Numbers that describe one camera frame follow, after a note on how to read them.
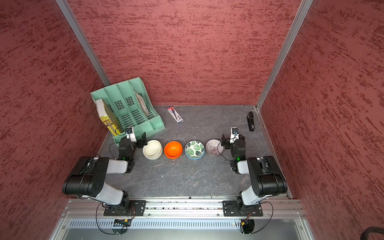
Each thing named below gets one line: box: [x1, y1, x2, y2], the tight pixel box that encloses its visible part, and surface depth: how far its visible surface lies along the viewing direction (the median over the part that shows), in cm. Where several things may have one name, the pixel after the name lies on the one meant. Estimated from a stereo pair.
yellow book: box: [95, 98, 122, 137], surface depth 85 cm
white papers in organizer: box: [134, 91, 149, 116], surface depth 106 cm
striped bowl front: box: [205, 138, 224, 157], surface depth 95 cm
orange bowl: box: [164, 141, 183, 160], surface depth 94 cm
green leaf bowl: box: [184, 140, 205, 160], surface depth 94 cm
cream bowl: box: [142, 139, 163, 161], surface depth 91 cm
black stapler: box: [246, 111, 255, 132], surface depth 109 cm
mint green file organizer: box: [90, 77, 165, 145], surface depth 108 cm
